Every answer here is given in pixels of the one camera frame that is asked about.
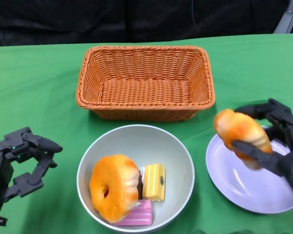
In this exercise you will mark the chocolate brown cake slice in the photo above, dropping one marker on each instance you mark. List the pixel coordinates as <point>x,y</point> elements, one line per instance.
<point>140,186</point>

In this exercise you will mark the yellow cake slice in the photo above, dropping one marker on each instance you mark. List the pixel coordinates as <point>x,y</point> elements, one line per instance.
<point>153,182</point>

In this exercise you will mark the grey metal frame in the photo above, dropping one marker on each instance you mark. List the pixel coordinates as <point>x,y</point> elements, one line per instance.
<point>289,17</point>

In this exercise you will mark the black backdrop curtain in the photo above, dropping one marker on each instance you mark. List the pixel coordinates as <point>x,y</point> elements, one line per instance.
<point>112,19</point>

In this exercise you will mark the green tablecloth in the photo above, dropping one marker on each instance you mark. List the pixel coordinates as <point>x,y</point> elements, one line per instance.
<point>39,85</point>

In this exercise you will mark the pink cake with cherry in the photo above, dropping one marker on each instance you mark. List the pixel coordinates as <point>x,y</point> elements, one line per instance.
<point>139,214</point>

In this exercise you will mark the orange bread roll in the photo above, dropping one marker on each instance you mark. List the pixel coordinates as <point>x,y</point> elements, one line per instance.
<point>241,129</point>

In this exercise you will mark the orange wicker basket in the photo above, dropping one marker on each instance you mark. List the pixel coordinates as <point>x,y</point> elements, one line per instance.
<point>146,70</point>

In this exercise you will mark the lavender round plate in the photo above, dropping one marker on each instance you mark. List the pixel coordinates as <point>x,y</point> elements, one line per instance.
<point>246,187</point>

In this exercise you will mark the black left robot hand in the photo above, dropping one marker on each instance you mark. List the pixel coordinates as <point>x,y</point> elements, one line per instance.
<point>5,156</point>

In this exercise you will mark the pale green bowl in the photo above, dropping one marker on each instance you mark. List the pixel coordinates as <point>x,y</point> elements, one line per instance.
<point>136,141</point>

